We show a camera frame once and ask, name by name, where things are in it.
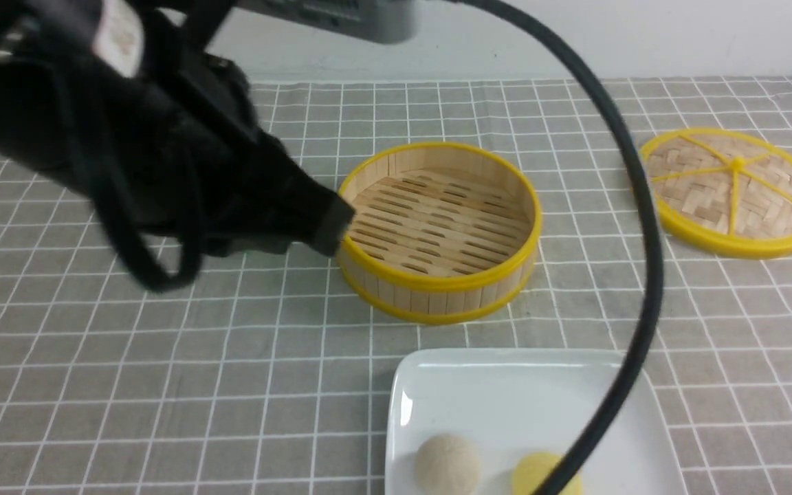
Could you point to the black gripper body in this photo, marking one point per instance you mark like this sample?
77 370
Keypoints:
120 102

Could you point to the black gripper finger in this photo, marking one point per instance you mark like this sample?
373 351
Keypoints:
295 207

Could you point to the white steamed bun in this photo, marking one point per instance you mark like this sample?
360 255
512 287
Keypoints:
447 464

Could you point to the yellow steamed bun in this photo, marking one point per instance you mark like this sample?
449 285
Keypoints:
531 471

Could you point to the white square plate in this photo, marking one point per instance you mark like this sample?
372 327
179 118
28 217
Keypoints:
512 402

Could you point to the bamboo steamer basket yellow rim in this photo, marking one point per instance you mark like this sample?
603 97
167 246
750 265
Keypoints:
443 232

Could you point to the grey checkered tablecloth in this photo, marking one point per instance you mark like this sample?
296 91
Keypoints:
270 376

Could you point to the woven bamboo steamer lid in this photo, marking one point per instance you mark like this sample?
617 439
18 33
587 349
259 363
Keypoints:
722 191

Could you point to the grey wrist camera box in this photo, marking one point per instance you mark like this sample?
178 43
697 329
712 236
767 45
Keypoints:
381 22

